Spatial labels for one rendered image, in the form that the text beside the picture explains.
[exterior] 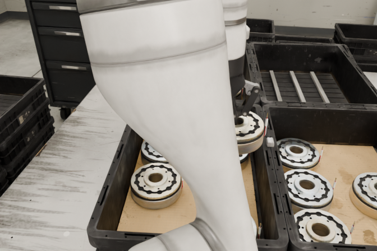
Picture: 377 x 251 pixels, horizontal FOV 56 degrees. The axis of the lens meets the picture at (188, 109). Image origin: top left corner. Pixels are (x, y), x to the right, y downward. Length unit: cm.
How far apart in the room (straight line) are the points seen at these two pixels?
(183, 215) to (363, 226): 33
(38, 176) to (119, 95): 85
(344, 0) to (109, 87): 393
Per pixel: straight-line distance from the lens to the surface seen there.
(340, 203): 79
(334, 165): 87
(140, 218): 71
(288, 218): 59
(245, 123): 62
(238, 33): 53
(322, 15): 411
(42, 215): 95
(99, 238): 56
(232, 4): 51
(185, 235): 30
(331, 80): 125
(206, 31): 21
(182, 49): 20
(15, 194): 103
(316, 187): 75
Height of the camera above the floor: 136
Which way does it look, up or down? 32 degrees down
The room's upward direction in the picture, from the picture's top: straight up
